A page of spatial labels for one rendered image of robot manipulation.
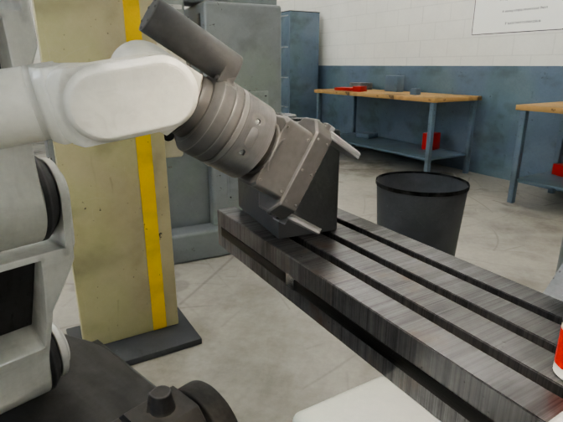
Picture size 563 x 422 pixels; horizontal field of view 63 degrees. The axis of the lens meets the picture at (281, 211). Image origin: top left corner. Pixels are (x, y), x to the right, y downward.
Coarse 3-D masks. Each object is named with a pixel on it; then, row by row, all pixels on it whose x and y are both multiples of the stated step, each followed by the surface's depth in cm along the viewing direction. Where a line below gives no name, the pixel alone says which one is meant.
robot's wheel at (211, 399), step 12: (192, 384) 93; (204, 384) 92; (192, 396) 89; (204, 396) 89; (216, 396) 90; (204, 408) 87; (216, 408) 88; (228, 408) 89; (216, 420) 86; (228, 420) 87
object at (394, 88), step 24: (384, 96) 538; (408, 96) 506; (432, 96) 502; (456, 96) 502; (480, 96) 511; (432, 120) 487; (360, 144) 596; (384, 144) 596; (408, 144) 596; (432, 144) 497; (552, 168) 432; (552, 192) 454
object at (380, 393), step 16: (368, 384) 57; (384, 384) 57; (336, 400) 54; (352, 400) 54; (368, 400) 54; (384, 400) 54; (400, 400) 54; (304, 416) 52; (320, 416) 52; (336, 416) 52; (352, 416) 52; (368, 416) 52; (384, 416) 52; (400, 416) 52; (416, 416) 52; (432, 416) 52
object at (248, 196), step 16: (336, 160) 82; (320, 176) 81; (336, 176) 83; (240, 192) 98; (256, 192) 89; (320, 192) 82; (336, 192) 84; (256, 208) 90; (304, 208) 82; (320, 208) 83; (336, 208) 85; (272, 224) 83; (288, 224) 81; (320, 224) 84; (336, 224) 86
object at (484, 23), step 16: (480, 0) 504; (496, 0) 489; (512, 0) 474; (528, 0) 460; (544, 0) 447; (560, 0) 434; (480, 16) 507; (496, 16) 491; (512, 16) 477; (528, 16) 463; (544, 16) 449; (560, 16) 436; (480, 32) 510; (496, 32) 494; (512, 32) 479
